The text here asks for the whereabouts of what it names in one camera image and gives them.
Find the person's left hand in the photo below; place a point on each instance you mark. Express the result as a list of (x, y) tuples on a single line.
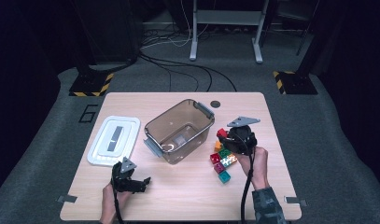
[(111, 202)]

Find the teal toy block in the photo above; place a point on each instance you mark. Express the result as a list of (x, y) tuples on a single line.
[(224, 176)]

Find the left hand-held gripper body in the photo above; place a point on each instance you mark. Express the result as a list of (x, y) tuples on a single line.
[(122, 179)]

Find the white box lid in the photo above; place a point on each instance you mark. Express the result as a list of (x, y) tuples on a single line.
[(113, 152)]

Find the translucent brown storage box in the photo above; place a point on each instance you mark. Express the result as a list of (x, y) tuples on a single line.
[(178, 124)]

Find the small orange toy block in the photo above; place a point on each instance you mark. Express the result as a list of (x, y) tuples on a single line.
[(217, 146)]

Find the green toy block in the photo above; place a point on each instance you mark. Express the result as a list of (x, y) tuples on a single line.
[(224, 153)]

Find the grey tape piece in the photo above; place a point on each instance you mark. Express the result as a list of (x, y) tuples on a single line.
[(67, 198)]

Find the white metal stand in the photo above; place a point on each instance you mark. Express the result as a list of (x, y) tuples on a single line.
[(194, 46)]

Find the person's right hand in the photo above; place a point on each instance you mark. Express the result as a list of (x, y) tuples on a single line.
[(257, 168)]

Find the white dotted toy block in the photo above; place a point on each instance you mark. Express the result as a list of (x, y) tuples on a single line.
[(225, 161)]

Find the magenta toy block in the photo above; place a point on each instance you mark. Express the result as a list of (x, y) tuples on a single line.
[(219, 168)]

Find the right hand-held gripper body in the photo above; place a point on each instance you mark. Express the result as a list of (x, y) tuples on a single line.
[(242, 140)]

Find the black table grommet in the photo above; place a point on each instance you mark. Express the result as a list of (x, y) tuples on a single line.
[(215, 104)]

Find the hollow red toy block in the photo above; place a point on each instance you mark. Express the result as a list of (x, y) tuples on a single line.
[(215, 158)]

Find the dark cabinet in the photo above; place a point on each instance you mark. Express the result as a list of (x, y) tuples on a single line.
[(116, 31)]

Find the orange and white toy block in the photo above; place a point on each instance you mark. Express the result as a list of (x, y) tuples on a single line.
[(233, 158)]

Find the black striped stand base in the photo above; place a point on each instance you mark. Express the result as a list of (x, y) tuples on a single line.
[(298, 83), (88, 84)]

